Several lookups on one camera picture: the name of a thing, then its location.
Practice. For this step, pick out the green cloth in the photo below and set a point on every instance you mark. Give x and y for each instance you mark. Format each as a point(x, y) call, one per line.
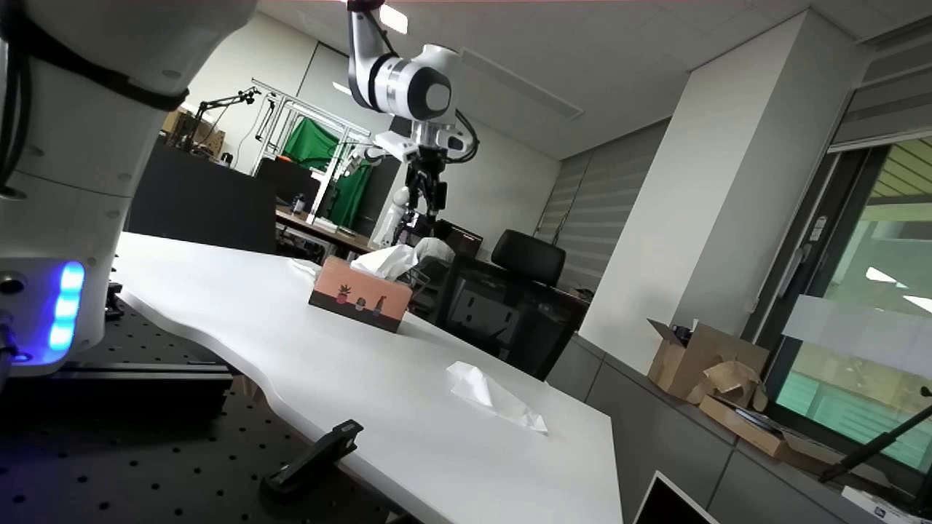
point(350, 194)
point(311, 143)

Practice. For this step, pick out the open cardboard box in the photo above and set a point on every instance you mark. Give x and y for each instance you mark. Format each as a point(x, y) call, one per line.
point(695, 360)

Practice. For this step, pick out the clear plastic bag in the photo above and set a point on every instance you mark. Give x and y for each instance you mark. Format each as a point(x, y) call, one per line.
point(492, 393)

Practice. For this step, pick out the brown pink tissue box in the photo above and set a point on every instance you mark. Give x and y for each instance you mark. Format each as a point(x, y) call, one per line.
point(359, 296)

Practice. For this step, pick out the black slanted rod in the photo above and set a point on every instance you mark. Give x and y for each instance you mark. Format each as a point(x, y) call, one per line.
point(876, 444)

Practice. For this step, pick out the black clamp tool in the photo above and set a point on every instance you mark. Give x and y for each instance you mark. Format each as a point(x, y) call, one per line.
point(317, 454)

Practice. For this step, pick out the white framed dark screen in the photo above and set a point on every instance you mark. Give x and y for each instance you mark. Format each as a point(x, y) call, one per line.
point(672, 505)

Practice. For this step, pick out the black partition box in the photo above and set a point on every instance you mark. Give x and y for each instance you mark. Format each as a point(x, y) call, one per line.
point(193, 200)

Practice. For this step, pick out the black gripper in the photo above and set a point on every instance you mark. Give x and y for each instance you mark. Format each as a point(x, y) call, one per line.
point(427, 191)

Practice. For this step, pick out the black office chair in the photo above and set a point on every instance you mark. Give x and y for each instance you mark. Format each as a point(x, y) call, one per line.
point(529, 256)

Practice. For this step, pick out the grey window blind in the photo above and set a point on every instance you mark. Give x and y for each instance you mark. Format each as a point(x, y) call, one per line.
point(889, 91)

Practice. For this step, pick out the black perforated breadboard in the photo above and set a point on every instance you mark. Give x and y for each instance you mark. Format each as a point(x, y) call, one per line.
point(127, 468)

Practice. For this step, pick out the grey counter cabinet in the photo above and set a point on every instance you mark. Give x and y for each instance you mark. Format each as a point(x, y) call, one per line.
point(672, 437)

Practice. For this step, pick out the white tissue sheet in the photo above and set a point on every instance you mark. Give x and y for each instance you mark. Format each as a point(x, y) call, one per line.
point(384, 261)

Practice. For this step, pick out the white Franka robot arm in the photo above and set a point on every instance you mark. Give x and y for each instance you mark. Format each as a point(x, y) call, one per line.
point(60, 194)

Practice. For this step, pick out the flat cardboard piece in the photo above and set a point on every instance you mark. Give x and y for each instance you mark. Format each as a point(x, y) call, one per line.
point(743, 427)

